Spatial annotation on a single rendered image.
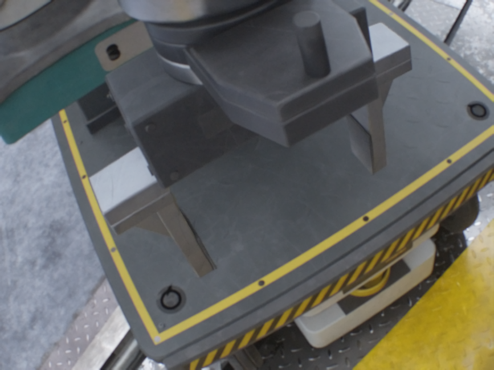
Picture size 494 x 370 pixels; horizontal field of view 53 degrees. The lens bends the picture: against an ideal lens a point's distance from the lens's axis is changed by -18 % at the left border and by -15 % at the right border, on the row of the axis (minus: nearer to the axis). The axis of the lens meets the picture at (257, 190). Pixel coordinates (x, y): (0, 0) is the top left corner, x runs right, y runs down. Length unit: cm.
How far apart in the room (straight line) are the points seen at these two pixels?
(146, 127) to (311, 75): 9
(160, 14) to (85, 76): 30
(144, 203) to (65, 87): 24
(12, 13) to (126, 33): 12
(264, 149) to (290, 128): 67
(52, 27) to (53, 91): 7
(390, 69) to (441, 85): 60
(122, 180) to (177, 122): 6
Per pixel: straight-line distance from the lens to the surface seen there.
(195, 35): 23
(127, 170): 31
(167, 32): 24
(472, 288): 108
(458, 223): 105
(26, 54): 49
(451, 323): 105
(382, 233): 76
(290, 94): 19
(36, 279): 134
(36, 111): 53
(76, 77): 52
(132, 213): 30
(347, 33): 21
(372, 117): 35
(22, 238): 144
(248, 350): 91
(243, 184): 83
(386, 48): 33
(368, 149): 38
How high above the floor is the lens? 98
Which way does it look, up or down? 52 degrees down
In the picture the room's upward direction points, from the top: 20 degrees counter-clockwise
